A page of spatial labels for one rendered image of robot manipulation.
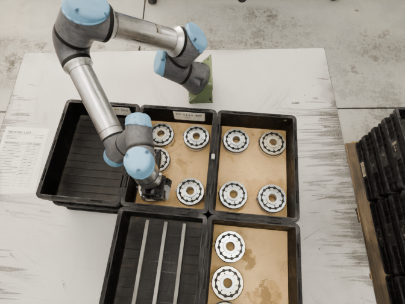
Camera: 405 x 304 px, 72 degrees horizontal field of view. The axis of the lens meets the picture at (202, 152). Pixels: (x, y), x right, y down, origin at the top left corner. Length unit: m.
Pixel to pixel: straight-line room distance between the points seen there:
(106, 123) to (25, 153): 0.67
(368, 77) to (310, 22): 0.70
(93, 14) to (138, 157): 0.42
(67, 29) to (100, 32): 0.09
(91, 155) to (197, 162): 0.43
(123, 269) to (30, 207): 0.54
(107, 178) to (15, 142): 0.56
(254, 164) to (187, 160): 0.26
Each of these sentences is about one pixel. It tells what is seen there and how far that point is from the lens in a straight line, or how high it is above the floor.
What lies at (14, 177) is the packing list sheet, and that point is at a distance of 1.49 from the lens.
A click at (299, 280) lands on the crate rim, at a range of 0.97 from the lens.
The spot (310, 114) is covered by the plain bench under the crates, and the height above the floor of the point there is 0.70.
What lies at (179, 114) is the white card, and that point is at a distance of 1.12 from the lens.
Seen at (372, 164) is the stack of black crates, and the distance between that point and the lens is 1.93.
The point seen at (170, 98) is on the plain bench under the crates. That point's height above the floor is 0.70.
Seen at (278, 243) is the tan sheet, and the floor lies 0.83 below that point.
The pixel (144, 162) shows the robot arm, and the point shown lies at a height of 1.20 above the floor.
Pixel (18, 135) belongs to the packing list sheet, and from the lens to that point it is 1.57.
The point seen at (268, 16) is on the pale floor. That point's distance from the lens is 2.83.
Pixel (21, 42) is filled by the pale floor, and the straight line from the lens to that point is 3.08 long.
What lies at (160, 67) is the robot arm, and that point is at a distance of 1.21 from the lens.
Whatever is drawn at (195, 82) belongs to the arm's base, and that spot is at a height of 0.83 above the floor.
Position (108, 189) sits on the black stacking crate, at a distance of 1.14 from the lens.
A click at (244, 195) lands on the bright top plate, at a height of 0.86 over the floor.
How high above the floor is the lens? 1.86
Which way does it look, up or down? 68 degrees down
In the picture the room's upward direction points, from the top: 4 degrees counter-clockwise
